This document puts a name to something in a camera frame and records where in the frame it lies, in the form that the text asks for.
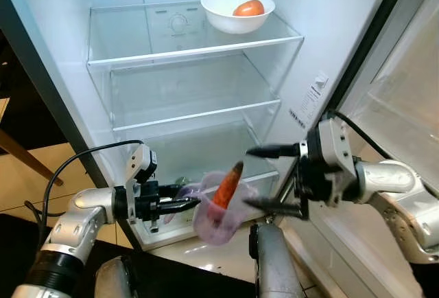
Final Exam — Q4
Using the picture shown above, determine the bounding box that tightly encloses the brown wooden furniture leg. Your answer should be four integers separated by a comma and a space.
0, 128, 54, 187

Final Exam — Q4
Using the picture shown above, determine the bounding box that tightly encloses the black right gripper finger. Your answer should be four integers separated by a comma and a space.
246, 144, 306, 159
244, 198, 306, 220

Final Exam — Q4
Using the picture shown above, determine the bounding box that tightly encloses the glass fridge shelf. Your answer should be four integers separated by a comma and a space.
87, 0, 305, 72
110, 54, 282, 132
134, 121, 281, 183

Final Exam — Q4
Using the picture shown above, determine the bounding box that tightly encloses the white ceramic bowl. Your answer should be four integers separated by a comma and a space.
200, 0, 276, 35

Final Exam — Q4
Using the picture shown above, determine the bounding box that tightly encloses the white fridge label sticker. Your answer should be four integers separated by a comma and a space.
302, 71, 330, 106

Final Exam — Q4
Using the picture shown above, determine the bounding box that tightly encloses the red orange tomato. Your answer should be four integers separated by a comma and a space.
233, 0, 265, 17

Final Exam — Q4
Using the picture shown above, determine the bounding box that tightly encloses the white-lined fridge door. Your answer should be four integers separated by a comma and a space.
281, 0, 439, 298

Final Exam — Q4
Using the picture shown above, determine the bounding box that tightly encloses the orange carrot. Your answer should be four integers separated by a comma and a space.
211, 161, 245, 209

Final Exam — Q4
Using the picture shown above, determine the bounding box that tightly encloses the purple translucent measuring cup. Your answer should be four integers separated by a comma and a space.
165, 171, 260, 247

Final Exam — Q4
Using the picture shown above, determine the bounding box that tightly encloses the round fridge thermostat dial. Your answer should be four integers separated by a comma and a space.
168, 13, 191, 34

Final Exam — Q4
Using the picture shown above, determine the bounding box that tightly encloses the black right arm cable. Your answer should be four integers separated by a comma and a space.
321, 109, 378, 161

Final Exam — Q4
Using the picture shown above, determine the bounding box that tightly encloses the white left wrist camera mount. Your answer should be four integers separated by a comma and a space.
123, 143, 158, 199

